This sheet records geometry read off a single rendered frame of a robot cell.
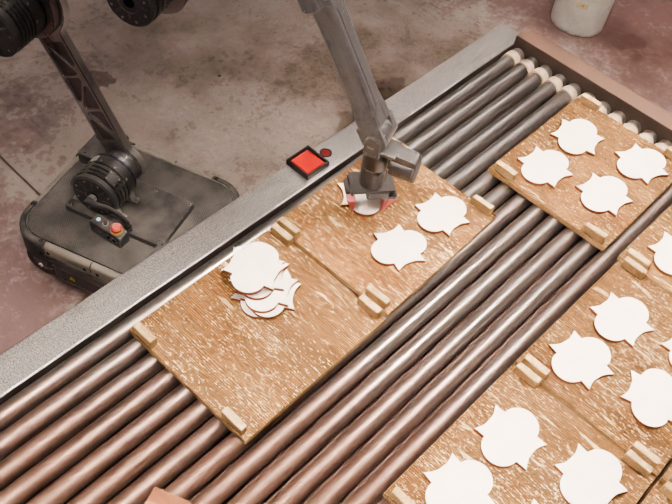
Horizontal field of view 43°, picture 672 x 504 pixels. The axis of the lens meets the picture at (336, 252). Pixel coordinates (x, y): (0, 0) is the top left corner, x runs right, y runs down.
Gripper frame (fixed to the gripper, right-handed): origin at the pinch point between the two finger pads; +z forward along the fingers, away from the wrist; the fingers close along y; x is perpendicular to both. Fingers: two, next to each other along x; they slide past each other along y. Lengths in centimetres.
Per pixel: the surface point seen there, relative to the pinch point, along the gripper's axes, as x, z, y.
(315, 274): -17.6, 1.3, -14.4
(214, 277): -16.8, 1.1, -36.5
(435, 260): -15.6, 1.4, 13.5
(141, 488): -63, 3, -52
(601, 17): 184, 83, 153
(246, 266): -19.1, -5.1, -29.8
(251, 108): 140, 93, -15
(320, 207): 1.9, 1.1, -10.7
